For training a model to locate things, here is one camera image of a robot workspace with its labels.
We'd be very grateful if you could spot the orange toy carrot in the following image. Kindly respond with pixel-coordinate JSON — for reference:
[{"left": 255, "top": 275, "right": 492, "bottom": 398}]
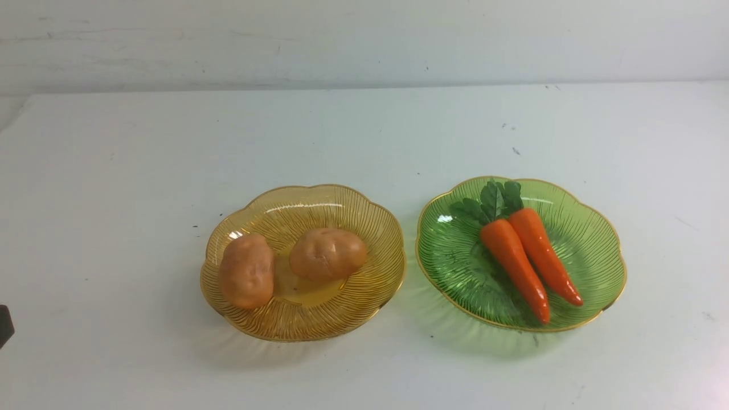
[
  {"left": 449, "top": 179, "right": 551, "bottom": 325},
  {"left": 501, "top": 180, "right": 584, "bottom": 306}
]

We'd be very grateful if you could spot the green glass plate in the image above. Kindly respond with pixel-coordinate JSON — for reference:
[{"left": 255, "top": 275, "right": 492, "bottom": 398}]
[{"left": 416, "top": 176, "right": 628, "bottom": 333}]

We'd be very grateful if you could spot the brown toy potato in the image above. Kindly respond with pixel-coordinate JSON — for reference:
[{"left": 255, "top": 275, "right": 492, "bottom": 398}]
[
  {"left": 289, "top": 228, "right": 367, "bottom": 282},
  {"left": 218, "top": 233, "right": 275, "bottom": 310}
]

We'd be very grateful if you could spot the amber glass plate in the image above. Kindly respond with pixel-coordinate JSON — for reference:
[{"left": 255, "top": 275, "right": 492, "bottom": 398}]
[{"left": 200, "top": 184, "right": 407, "bottom": 342}]

